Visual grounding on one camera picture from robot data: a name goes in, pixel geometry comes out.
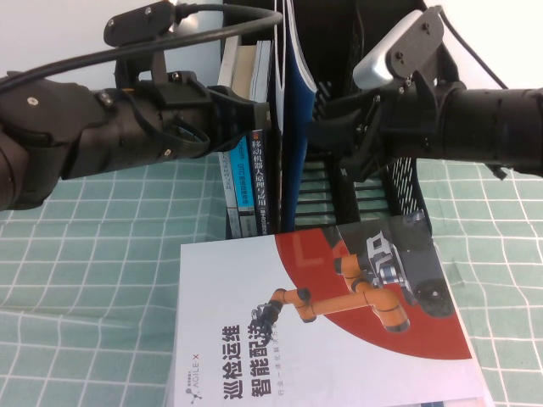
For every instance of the white brochure orange robot print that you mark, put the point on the white brochure orange robot print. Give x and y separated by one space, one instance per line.
254 305

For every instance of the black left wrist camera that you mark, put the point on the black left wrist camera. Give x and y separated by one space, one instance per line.
136 23

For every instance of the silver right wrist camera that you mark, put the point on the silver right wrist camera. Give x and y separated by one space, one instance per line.
394 51

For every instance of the cyan spine book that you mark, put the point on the cyan spine book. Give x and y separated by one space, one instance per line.
242 182

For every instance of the green checked tablecloth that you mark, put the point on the green checked tablecloth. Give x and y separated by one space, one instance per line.
106 254

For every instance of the grey spine book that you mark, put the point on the grey spine book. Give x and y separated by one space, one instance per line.
227 186

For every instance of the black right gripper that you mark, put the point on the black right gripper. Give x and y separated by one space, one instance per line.
403 123

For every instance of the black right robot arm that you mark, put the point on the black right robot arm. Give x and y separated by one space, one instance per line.
496 127

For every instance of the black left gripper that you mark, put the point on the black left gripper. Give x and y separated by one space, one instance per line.
186 118

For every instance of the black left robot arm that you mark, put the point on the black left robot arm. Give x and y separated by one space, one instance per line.
63 135

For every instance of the blue cover book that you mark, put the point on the blue cover book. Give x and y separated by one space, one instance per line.
276 55

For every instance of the black mesh book holder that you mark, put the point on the black mesh book holder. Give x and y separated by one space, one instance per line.
399 191

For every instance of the blue cover booklet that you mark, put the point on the blue cover booklet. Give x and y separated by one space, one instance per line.
295 140

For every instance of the black spine robotics book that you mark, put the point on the black spine robotics book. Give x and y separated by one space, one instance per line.
259 182

